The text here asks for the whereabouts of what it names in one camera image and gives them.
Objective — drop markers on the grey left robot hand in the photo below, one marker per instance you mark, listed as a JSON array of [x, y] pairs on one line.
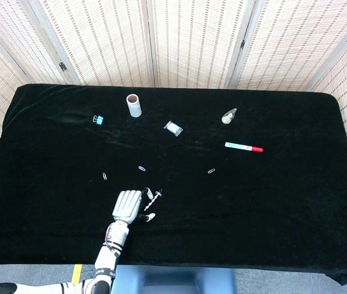
[[126, 205]]

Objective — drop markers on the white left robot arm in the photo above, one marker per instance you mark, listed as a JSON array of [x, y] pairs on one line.
[[112, 245]]

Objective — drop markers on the blue binder clip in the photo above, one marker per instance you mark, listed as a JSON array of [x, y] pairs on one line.
[[100, 120]]

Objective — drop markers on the yellow floor tape strip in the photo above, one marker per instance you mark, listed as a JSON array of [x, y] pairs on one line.
[[77, 272]]

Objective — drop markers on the blue grey robot torso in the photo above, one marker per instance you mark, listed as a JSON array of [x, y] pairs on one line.
[[173, 281]]

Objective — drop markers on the white blue wrapped eraser packet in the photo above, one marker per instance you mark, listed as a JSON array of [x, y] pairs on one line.
[[173, 128]]

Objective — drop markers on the white cardboard tube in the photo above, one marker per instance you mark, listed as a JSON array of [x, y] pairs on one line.
[[134, 108]]

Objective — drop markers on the black velvet table cloth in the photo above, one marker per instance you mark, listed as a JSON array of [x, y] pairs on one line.
[[222, 214]]

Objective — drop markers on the white marker with red cap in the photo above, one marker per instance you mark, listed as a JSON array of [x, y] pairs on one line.
[[241, 147]]

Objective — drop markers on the metal screen hinge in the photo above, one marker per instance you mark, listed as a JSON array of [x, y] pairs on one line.
[[242, 43], [62, 66]]

